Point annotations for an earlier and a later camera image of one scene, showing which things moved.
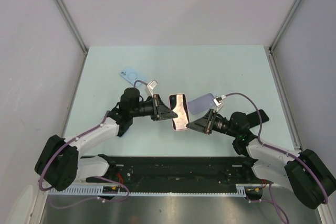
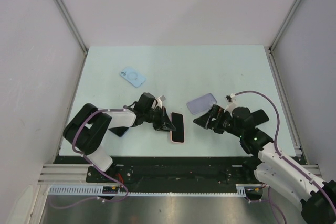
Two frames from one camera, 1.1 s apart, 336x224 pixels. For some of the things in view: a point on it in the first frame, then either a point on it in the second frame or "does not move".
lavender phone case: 202,104 does not move
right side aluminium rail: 284,100 does not move
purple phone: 178,104 to 177,121
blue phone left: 124,125 does not move
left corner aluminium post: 64,10 does not move
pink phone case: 178,103 to 177,120
